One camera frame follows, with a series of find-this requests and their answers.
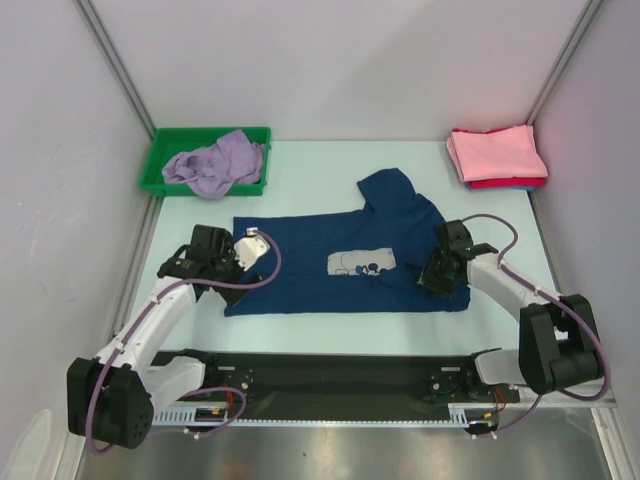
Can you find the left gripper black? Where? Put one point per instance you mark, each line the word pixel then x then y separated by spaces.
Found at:
pixel 228 252

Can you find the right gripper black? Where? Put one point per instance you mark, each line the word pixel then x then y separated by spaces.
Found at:
pixel 428 279

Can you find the navy blue t shirt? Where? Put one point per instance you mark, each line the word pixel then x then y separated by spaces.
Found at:
pixel 363 261

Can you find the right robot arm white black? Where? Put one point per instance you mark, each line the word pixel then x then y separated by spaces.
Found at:
pixel 559 349

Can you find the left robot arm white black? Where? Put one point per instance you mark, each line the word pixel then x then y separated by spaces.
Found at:
pixel 113 396

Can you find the lilac t shirt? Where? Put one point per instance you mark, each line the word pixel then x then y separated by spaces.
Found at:
pixel 211 171

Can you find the red folded t shirt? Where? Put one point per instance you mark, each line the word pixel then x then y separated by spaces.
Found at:
pixel 525 183

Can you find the pink folded t shirt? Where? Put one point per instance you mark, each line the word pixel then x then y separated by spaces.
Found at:
pixel 498 154

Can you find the green plastic bin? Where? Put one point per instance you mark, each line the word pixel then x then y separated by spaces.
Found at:
pixel 170 141

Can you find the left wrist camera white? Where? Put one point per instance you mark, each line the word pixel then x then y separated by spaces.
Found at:
pixel 251 248

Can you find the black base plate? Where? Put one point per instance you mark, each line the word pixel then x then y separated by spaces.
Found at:
pixel 306 388

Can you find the grey slotted cable duct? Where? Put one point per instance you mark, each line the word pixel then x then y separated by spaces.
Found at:
pixel 210 417

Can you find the left aluminium corner post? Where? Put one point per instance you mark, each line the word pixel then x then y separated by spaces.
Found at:
pixel 99 32

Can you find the aluminium corner post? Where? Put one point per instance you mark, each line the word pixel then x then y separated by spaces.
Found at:
pixel 99 32
pixel 578 34

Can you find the right aluminium corner post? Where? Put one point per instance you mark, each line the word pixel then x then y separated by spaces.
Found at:
pixel 578 34

